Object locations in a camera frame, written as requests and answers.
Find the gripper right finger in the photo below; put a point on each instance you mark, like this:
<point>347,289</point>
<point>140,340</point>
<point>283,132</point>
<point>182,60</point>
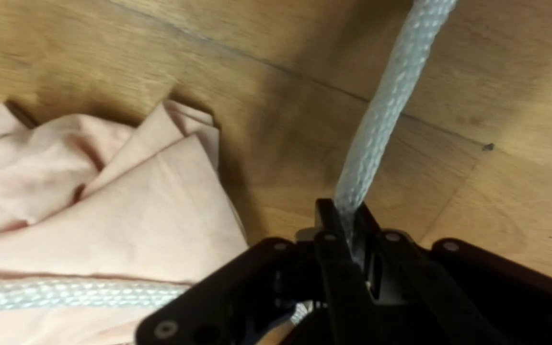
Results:
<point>448,287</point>

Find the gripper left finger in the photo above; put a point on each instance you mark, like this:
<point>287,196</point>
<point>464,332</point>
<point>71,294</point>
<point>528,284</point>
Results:
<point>257,282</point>

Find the pink cloth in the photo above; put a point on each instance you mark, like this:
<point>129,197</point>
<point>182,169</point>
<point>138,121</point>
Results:
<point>113,211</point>

